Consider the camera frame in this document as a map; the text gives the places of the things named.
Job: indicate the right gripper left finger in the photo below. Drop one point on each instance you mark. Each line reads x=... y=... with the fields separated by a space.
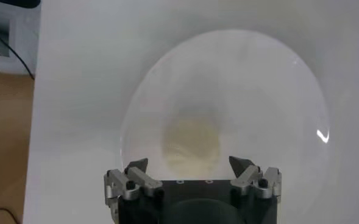
x=142 y=179

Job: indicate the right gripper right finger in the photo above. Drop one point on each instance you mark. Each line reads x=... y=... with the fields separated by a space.
x=246 y=178

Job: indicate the white steamed baozi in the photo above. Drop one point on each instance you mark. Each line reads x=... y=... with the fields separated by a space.
x=191 y=146

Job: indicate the white round plate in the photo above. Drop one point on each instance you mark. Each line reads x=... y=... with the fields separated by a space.
x=258 y=91

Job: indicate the white grey base structure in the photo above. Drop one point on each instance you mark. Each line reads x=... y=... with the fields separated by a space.
x=22 y=45

